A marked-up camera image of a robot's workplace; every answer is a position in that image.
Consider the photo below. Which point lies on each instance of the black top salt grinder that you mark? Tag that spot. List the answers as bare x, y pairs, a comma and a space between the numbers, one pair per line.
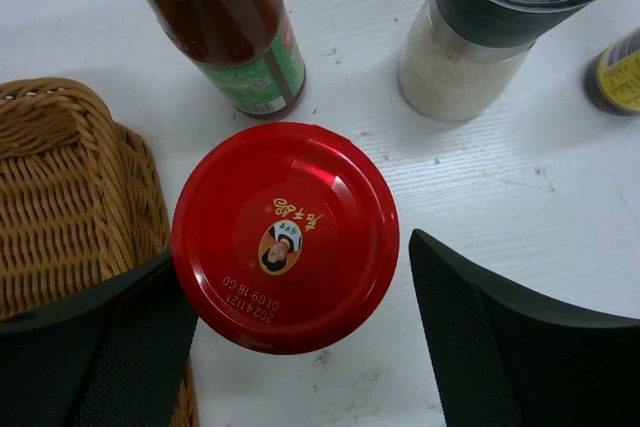
460, 55

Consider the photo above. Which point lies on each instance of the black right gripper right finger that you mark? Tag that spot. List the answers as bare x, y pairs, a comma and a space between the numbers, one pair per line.
506, 355

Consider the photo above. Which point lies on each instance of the small yellow label dark bottle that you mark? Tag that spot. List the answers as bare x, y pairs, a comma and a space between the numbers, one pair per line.
611, 79

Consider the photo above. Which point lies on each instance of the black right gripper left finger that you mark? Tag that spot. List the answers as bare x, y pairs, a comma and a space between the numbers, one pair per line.
113, 354

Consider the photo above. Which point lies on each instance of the red lid chili sauce jar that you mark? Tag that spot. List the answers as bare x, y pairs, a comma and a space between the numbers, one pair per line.
285, 238

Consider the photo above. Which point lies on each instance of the brown wicker divided basket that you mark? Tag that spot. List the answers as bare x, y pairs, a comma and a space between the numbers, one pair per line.
81, 201

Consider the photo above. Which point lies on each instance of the yellow cap green label bottle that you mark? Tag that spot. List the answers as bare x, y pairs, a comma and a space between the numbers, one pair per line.
246, 48

